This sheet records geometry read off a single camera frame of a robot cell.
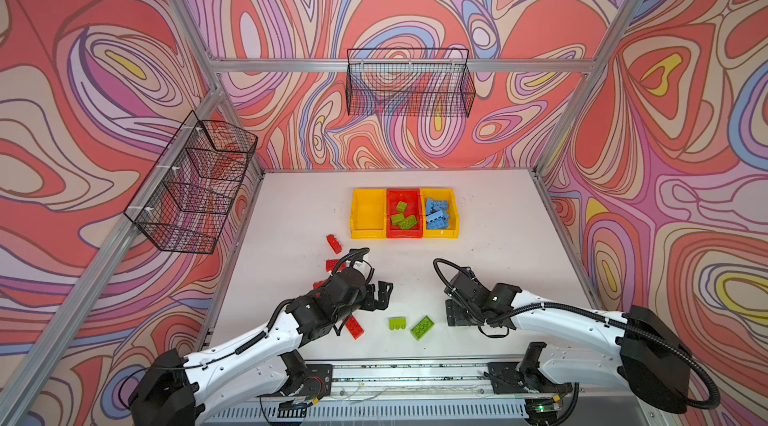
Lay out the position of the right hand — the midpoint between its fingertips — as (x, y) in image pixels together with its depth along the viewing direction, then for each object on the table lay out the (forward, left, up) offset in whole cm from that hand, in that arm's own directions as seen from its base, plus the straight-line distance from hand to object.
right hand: (464, 319), depth 83 cm
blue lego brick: (+38, +4, +4) cm, 38 cm away
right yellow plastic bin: (+41, 0, +7) cm, 42 cm away
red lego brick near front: (-2, +31, +2) cm, 31 cm away
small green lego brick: (+40, +16, +2) cm, 43 cm away
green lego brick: (+34, +17, +3) cm, 38 cm away
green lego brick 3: (-2, +12, 0) cm, 13 cm away
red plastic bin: (+46, +11, +1) cm, 47 cm away
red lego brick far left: (+26, +39, +1) cm, 47 cm away
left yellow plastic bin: (+39, +28, 0) cm, 48 cm away
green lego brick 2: (+32, +14, +3) cm, 35 cm away
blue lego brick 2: (+32, +4, +6) cm, 33 cm away
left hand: (+6, +22, +11) cm, 26 cm away
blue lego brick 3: (+30, +4, +5) cm, 31 cm away
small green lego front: (-1, +19, +2) cm, 19 cm away
